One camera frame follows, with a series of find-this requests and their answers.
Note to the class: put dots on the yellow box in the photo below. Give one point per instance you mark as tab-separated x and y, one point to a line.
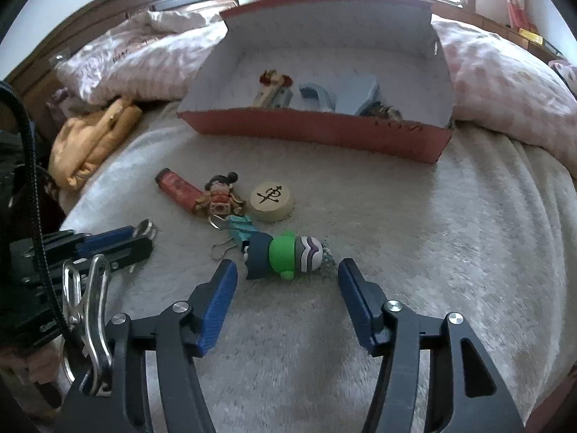
531	35

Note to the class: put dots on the red cardboard box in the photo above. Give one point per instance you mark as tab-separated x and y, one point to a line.
315	36

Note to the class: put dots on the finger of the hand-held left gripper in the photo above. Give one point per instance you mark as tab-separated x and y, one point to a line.
128	252
106	239

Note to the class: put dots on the small red charm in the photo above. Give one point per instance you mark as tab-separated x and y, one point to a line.
270	77

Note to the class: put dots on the light blue oval case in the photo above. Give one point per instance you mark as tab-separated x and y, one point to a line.
356	94

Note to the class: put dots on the dark wooden headboard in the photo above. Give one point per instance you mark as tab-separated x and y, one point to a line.
90	22

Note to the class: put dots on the notched wooden block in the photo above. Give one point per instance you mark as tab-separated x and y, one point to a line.
266	97

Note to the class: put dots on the white fluffy towel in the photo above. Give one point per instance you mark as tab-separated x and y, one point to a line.
405	234

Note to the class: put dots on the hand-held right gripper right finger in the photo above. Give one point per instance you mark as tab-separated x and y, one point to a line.
358	306

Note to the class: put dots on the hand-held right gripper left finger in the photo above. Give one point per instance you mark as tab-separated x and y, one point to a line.
218	306

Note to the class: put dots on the grey plastic plate with holes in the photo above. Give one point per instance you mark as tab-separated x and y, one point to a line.
285	98

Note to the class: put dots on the red lighter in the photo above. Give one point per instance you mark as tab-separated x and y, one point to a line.
178	187

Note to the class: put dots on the orange cloth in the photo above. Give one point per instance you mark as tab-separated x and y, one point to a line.
85	144

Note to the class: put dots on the dark patterned pouch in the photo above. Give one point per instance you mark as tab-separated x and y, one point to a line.
385	110

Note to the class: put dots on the pink checkered quilt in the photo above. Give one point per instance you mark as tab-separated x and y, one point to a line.
491	76

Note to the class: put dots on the round wooden chess piece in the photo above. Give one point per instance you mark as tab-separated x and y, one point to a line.
272	203

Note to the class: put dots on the teal binder clip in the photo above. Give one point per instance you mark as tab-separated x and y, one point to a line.
239	230

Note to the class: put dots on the silver metal clip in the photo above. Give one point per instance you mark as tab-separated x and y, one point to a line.
97	306

